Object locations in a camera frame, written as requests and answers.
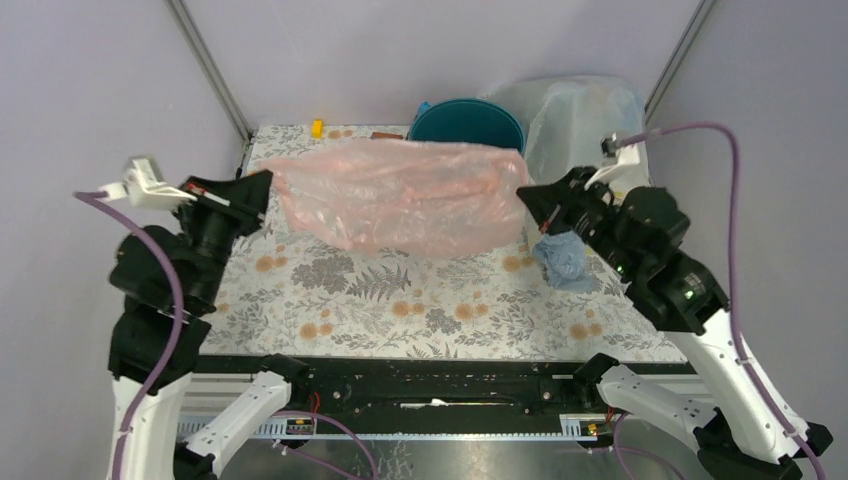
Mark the blue plastic trash bag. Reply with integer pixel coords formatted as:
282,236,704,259
532,231,591,293

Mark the large translucent bag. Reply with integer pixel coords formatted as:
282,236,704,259
484,75,645,184

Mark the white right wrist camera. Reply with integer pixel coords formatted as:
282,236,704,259
585,133,641,190

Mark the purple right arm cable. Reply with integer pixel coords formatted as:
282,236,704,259
609,121,829,480

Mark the pink plastic trash bag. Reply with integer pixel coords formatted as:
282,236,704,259
263,139,529,258

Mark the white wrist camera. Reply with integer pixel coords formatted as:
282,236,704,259
99,155,197,211
585,133,641,190

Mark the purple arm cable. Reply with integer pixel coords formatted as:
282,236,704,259
609,121,829,480
74,190,380,480

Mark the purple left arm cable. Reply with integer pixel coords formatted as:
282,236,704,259
74,190,380,480

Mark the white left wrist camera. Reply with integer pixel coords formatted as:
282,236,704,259
99,155,197,211

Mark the floral table mat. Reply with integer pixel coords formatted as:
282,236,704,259
190,123,687,363

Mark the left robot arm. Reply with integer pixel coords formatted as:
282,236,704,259
108,170,311,479

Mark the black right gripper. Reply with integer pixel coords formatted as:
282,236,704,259
514,164,637,276

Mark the yellow toy block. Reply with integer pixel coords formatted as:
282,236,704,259
310,119,324,139

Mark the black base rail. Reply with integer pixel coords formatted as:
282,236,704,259
177,355,697,439

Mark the orange-brown wooden block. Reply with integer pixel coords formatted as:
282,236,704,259
370,131,405,140

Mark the teal plastic trash bin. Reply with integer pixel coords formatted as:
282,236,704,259
406,98,526,154

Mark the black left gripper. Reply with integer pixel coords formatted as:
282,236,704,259
177,166,278,304

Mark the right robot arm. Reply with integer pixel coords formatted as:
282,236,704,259
517,167,833,479

